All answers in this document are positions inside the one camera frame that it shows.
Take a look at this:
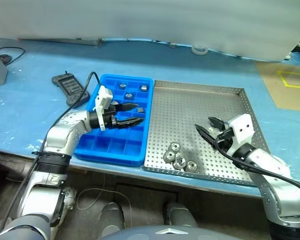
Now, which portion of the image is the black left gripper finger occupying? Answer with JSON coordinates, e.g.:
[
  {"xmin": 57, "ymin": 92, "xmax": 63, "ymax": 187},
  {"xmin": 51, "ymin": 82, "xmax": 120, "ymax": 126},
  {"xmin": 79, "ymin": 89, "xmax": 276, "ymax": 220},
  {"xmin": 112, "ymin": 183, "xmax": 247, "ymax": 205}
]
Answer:
[
  {"xmin": 115, "ymin": 102, "xmax": 139, "ymax": 113},
  {"xmin": 113, "ymin": 117, "xmax": 145, "ymax": 129}
]

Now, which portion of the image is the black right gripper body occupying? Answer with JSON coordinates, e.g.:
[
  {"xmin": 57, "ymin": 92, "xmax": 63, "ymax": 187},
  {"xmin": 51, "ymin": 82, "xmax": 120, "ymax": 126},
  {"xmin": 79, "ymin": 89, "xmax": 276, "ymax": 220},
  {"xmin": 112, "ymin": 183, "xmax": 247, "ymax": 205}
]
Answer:
[{"xmin": 215, "ymin": 127, "xmax": 235, "ymax": 151}]

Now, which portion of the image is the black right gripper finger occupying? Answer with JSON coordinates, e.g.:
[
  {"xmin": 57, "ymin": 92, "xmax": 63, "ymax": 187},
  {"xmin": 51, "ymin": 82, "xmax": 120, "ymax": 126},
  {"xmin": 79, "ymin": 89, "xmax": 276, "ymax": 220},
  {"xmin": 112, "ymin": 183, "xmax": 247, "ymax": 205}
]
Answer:
[
  {"xmin": 207, "ymin": 116, "xmax": 226, "ymax": 131},
  {"xmin": 194, "ymin": 123, "xmax": 219, "ymax": 149}
]

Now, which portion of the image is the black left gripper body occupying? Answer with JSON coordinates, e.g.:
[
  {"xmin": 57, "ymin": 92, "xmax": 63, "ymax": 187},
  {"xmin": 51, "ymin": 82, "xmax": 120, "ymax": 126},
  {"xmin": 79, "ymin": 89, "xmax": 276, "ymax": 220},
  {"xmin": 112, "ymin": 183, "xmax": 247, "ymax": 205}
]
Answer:
[{"xmin": 103, "ymin": 103, "xmax": 119, "ymax": 130}]

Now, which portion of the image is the blue compartment tray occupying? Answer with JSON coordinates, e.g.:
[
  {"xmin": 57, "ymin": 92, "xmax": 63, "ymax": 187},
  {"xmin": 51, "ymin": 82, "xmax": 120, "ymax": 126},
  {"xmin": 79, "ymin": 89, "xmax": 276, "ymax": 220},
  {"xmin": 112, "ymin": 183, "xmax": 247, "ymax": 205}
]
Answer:
[{"xmin": 73, "ymin": 73, "xmax": 155, "ymax": 168}]

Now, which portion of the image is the perforated metal tray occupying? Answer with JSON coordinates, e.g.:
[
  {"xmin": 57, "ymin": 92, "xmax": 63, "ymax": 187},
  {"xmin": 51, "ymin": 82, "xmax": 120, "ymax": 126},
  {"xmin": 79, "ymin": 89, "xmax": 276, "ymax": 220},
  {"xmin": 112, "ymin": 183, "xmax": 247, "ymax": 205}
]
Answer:
[{"xmin": 143, "ymin": 79, "xmax": 271, "ymax": 187}]

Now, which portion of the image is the black handheld remote controller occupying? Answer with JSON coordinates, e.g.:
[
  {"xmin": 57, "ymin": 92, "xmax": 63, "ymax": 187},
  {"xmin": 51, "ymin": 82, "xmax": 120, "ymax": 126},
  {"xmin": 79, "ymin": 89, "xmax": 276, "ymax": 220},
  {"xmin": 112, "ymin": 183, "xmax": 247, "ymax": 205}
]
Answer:
[{"xmin": 51, "ymin": 71, "xmax": 91, "ymax": 106}]

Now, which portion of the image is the brown cardboard sheet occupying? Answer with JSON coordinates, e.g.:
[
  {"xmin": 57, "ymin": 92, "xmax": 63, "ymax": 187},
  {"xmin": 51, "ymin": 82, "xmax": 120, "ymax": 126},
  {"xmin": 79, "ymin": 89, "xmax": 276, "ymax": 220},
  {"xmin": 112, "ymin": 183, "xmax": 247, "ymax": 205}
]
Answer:
[{"xmin": 254, "ymin": 61, "xmax": 300, "ymax": 113}]

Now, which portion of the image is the clear tape roll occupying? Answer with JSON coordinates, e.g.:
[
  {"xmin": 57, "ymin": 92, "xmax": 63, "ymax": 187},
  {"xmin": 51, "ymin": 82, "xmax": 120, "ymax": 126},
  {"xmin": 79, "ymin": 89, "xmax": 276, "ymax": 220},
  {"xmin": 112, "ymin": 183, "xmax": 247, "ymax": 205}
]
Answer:
[{"xmin": 191, "ymin": 44, "xmax": 210, "ymax": 56}]

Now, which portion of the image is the dark rounded robot foot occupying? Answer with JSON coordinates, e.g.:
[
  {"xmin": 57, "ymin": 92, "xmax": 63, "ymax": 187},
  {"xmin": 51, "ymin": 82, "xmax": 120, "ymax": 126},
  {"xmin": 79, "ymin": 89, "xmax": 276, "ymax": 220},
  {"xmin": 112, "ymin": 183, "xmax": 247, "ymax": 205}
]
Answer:
[
  {"xmin": 163, "ymin": 201, "xmax": 199, "ymax": 229},
  {"xmin": 100, "ymin": 201, "xmax": 126, "ymax": 238}
]

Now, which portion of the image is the grey robot torso cover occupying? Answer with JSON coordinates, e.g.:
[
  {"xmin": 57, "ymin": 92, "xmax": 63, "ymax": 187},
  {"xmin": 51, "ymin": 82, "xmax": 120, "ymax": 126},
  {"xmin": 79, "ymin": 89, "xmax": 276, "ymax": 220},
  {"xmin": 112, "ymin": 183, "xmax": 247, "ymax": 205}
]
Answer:
[{"xmin": 96, "ymin": 224, "xmax": 242, "ymax": 240}]

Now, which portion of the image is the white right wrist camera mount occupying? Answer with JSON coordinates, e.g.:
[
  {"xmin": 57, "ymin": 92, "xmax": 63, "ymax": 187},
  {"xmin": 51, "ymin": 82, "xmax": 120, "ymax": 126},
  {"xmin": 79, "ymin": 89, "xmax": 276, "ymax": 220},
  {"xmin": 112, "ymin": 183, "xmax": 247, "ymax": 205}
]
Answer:
[{"xmin": 226, "ymin": 113, "xmax": 256, "ymax": 156}]

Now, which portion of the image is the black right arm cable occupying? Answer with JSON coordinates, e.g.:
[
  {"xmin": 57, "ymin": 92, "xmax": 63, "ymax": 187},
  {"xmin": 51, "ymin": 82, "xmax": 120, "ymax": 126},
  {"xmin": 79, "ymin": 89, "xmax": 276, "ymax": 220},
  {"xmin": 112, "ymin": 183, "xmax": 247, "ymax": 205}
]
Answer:
[{"xmin": 214, "ymin": 129, "xmax": 300, "ymax": 203}]

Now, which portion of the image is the thin white floor wire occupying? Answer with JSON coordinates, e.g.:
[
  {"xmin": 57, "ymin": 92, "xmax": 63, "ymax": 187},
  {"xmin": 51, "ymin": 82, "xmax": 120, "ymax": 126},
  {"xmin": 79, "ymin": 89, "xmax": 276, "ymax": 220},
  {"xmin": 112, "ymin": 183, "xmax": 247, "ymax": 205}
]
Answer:
[{"xmin": 75, "ymin": 188, "xmax": 134, "ymax": 226}]

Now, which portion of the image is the black cable with puck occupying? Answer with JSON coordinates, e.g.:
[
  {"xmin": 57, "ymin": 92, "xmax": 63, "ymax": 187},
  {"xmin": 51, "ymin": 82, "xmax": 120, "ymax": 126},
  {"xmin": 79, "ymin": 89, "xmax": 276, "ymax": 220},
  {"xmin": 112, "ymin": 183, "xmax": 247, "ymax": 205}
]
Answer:
[{"xmin": 0, "ymin": 45, "xmax": 26, "ymax": 67}]

